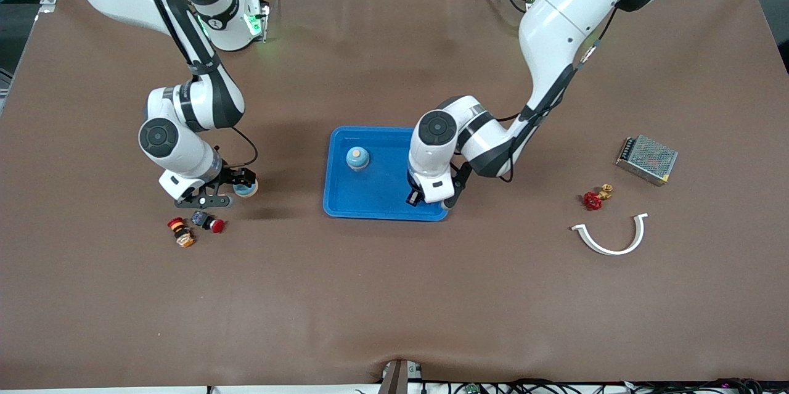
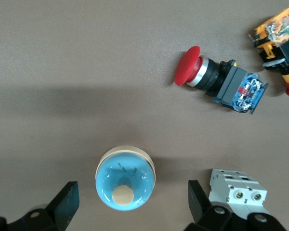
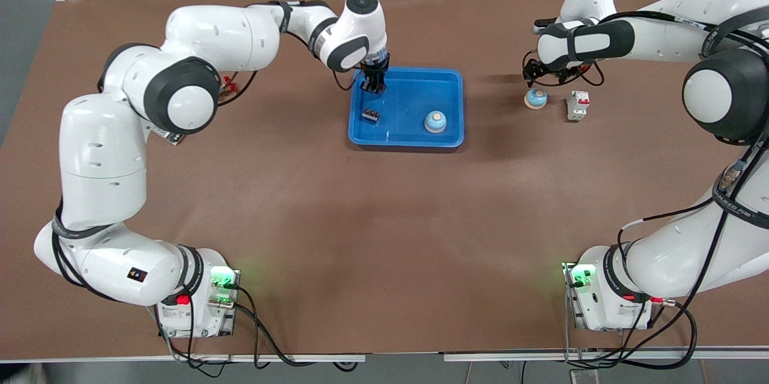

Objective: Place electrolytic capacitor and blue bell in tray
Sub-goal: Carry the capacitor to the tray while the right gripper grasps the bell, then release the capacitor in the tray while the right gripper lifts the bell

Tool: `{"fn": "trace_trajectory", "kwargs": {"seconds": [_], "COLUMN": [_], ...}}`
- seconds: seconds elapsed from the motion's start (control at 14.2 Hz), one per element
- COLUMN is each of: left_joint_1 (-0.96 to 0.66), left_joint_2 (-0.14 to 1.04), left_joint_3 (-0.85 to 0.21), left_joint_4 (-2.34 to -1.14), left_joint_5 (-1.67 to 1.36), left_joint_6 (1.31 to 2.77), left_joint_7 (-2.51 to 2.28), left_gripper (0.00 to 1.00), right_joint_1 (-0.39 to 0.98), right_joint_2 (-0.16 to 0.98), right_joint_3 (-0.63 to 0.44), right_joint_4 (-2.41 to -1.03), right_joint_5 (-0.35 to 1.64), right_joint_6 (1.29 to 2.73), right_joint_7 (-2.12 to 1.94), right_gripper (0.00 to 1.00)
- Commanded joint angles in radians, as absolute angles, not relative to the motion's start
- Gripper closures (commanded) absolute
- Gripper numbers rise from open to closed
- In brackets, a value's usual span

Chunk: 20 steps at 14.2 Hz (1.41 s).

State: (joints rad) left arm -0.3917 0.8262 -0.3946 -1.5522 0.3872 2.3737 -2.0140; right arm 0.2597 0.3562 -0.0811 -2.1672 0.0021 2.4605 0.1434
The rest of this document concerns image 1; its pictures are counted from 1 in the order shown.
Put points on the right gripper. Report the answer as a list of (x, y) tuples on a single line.
[(231, 174)]

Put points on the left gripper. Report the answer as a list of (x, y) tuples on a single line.
[(413, 197)]

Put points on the blue dome call bell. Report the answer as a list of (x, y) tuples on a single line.
[(248, 192), (357, 158)]

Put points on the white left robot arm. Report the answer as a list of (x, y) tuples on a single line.
[(573, 12)]

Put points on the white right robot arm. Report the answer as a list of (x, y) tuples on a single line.
[(179, 150)]

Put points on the blue plastic tray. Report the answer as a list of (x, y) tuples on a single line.
[(376, 196)]

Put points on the red mushroom emergency stop button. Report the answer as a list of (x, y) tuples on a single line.
[(216, 225)]

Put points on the orange red push button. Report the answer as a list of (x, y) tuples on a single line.
[(182, 235)]

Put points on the brass valve with red handwheel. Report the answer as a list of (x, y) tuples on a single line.
[(592, 200)]

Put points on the white half-round pipe clamp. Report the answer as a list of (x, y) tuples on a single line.
[(610, 252)]

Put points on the metal mesh power supply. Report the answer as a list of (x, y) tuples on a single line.
[(650, 160)]

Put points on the grey table edge mount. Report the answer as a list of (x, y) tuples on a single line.
[(399, 377)]

